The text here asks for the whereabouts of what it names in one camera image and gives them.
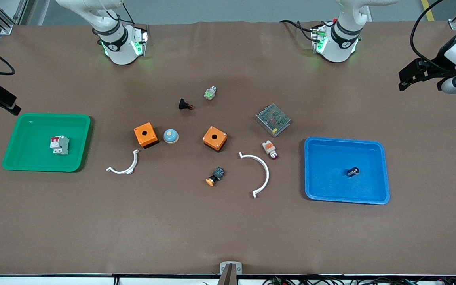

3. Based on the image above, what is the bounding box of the black right base cable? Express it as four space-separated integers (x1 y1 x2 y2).
97 0 135 28

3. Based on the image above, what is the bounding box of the black left base cable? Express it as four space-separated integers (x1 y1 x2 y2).
279 19 337 42

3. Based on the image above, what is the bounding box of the white red circuit breaker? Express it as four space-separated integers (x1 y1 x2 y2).
50 135 70 156

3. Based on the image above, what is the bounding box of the long white curved clip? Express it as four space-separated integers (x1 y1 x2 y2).
239 152 270 199

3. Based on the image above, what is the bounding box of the orange blue emergency button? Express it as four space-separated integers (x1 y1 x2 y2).
205 167 225 187

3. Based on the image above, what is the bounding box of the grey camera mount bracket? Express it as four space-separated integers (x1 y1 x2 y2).
217 262 243 285

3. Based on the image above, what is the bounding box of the short white curved clip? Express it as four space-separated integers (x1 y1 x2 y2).
106 149 140 175

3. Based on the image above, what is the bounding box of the orange white red indicator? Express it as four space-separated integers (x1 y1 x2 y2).
262 140 279 160

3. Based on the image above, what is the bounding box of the black base cable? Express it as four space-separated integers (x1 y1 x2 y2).
279 19 337 42
97 0 135 28

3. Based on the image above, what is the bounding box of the blue plastic tray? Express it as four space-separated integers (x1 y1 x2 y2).
304 137 391 205

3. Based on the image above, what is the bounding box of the orange button enclosure box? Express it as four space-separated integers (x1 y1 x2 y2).
202 126 228 152
134 122 159 148

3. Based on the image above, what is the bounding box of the green plastic tray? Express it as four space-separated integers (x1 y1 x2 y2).
2 113 91 173

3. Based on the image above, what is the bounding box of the metal mesh power supply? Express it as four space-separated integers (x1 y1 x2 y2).
255 104 291 137

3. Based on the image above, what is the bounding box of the brown table mat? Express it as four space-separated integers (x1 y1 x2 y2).
0 22 456 276

